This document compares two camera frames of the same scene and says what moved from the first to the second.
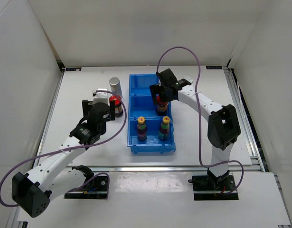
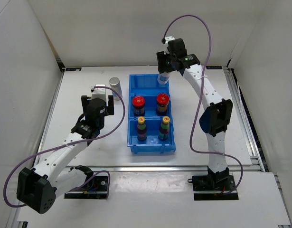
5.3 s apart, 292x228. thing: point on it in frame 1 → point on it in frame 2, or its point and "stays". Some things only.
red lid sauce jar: x=162 y=106 stays
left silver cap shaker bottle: x=115 y=86 stays
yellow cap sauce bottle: x=164 y=133 stays
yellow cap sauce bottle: x=141 y=130 stays
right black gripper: x=155 y=90 → x=161 y=57
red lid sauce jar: x=118 y=109 → x=138 y=104
